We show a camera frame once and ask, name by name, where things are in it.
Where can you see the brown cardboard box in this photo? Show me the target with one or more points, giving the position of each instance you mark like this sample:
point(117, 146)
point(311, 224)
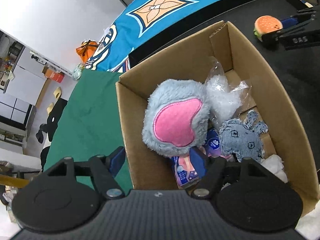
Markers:
point(262, 75)

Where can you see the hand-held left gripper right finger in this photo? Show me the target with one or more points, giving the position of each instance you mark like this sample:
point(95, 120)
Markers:
point(200, 162)

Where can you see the green cloth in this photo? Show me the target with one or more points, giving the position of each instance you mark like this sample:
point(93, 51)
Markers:
point(95, 117)

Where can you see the clear bag of white fluff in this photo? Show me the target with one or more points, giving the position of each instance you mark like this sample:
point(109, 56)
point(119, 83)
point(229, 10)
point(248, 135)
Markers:
point(222, 100)

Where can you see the orange bag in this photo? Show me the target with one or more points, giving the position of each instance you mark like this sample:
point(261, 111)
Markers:
point(86, 51)

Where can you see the denim plush toy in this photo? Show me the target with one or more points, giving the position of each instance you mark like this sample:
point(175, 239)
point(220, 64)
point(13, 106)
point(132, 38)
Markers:
point(240, 137)

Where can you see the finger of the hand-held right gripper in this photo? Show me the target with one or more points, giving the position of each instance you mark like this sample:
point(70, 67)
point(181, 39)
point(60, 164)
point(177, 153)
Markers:
point(290, 21)
point(270, 38)

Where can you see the grey and pink plush toy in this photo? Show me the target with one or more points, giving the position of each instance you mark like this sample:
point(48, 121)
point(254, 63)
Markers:
point(155, 100)

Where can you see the hamburger plush toy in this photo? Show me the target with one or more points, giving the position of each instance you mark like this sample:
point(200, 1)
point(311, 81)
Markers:
point(267, 25)

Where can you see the white panelled cabinet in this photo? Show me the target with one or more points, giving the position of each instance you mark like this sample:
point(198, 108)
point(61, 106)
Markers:
point(15, 110)

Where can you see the orange cardboard box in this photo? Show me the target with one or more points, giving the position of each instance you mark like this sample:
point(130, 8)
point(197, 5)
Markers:
point(53, 75)

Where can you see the blue printed blanket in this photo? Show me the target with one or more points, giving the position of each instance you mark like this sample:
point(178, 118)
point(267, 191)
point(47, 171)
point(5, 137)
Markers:
point(130, 30)

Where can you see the beige slipper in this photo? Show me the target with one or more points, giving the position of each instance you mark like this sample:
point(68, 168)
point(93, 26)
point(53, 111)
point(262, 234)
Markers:
point(50, 107)
point(57, 92)

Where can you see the white tissue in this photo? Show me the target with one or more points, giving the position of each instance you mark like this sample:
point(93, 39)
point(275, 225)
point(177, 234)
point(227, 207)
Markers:
point(273, 165)

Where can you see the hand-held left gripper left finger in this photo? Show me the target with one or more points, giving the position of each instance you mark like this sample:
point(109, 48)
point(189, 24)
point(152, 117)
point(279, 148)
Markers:
point(117, 160)

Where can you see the crumpled clear plastic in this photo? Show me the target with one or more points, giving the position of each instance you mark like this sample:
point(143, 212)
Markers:
point(78, 72)

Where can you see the yellow wooden bar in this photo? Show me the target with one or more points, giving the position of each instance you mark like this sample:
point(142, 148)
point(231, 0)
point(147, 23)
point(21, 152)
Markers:
point(12, 180)

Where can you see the purple pink tissue packet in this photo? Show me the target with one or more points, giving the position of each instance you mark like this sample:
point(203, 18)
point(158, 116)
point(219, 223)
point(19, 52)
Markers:
point(185, 172)

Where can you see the black shoe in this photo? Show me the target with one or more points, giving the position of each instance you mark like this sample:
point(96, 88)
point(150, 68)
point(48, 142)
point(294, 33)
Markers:
point(42, 133)

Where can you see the kitchen shelf with bottles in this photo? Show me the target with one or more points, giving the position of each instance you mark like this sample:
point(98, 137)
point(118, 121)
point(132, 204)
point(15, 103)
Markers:
point(10, 62)

